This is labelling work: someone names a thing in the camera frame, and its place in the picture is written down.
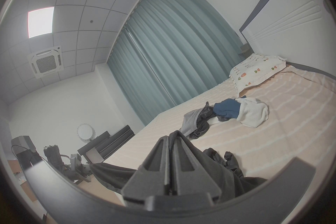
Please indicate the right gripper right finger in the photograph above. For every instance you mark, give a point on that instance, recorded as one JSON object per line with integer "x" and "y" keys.
{"x": 191, "y": 181}

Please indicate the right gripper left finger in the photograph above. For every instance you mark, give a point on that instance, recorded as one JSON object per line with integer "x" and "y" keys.
{"x": 152, "y": 170}

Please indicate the black T-shirt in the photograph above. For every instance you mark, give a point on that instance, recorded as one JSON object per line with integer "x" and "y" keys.
{"x": 231, "y": 178}

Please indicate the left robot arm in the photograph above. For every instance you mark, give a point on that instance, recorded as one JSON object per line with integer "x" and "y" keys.
{"x": 53, "y": 154}

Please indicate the pile of clothes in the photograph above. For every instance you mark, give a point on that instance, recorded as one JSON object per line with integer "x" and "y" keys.
{"x": 252, "y": 112}

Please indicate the blue-green curtain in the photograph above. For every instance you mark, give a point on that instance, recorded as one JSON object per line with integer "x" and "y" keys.
{"x": 183, "y": 41}
{"x": 136, "y": 81}

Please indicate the white printed pillow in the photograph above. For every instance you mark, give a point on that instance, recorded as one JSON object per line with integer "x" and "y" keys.
{"x": 256, "y": 70}

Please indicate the grey bedside table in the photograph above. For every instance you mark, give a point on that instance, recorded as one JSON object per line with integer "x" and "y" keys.
{"x": 245, "y": 49}

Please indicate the ceiling air conditioner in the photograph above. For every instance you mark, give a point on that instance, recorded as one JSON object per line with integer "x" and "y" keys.
{"x": 46, "y": 62}

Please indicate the square ceiling light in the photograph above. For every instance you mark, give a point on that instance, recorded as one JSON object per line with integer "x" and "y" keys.
{"x": 40, "y": 22}

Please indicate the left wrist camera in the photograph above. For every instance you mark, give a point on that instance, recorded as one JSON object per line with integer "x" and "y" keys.
{"x": 75, "y": 160}

